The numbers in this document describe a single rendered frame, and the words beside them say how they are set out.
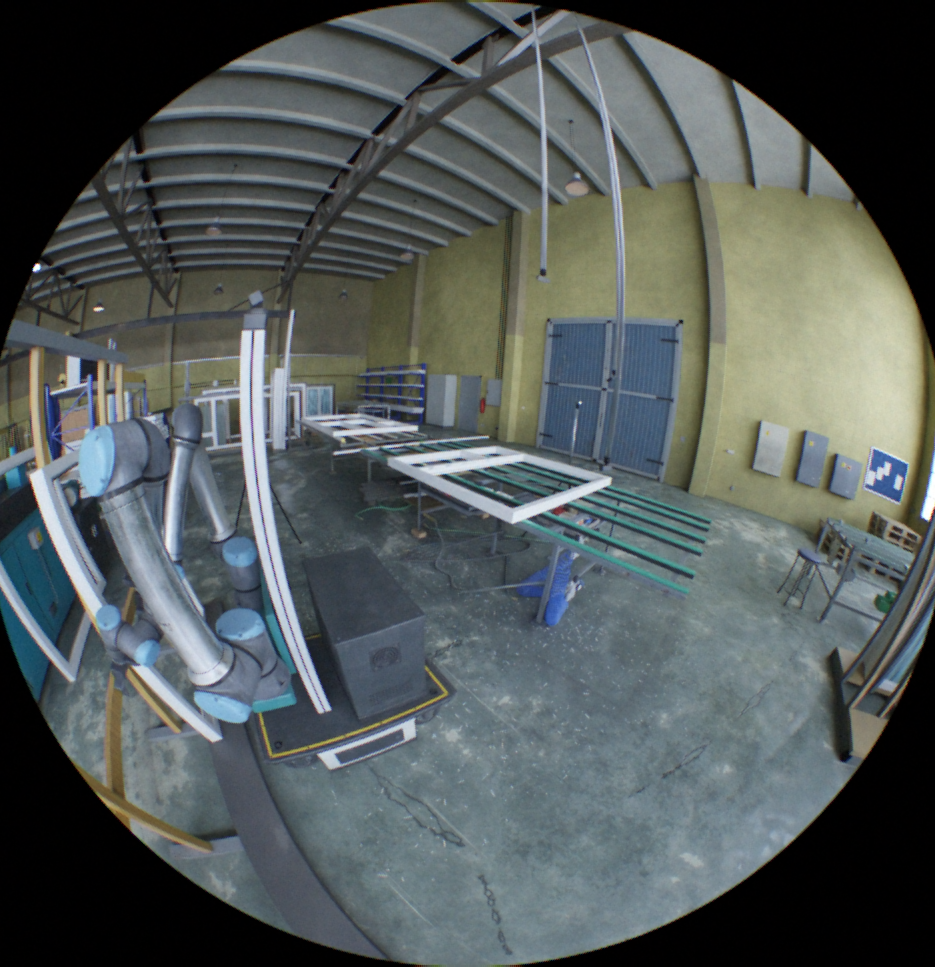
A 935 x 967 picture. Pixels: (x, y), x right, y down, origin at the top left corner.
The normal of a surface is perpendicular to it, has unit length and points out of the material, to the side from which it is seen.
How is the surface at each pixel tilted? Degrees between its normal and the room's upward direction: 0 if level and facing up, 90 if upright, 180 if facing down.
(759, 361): 90
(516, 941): 0
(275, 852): 0
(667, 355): 90
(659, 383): 90
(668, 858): 0
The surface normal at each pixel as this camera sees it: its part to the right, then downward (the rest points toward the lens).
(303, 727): 0.07, -0.95
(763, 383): -0.74, 0.15
